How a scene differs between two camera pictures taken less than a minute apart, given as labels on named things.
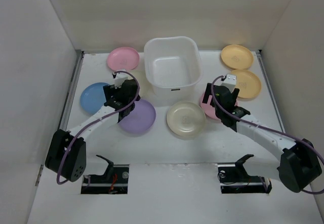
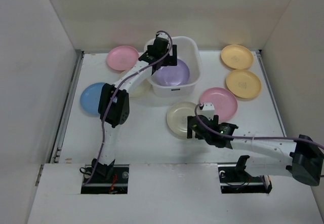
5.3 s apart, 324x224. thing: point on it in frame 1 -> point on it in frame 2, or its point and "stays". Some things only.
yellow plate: x=248 y=83 stays
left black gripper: x=111 y=91 -> x=172 y=59
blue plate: x=92 y=97 stays
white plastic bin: x=172 y=68 stays
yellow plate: x=237 y=57 stays
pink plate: x=122 y=58 stays
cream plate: x=186 y=118 stays
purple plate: x=140 y=119 -> x=173 y=75
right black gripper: x=208 y=93 -> x=192 y=126
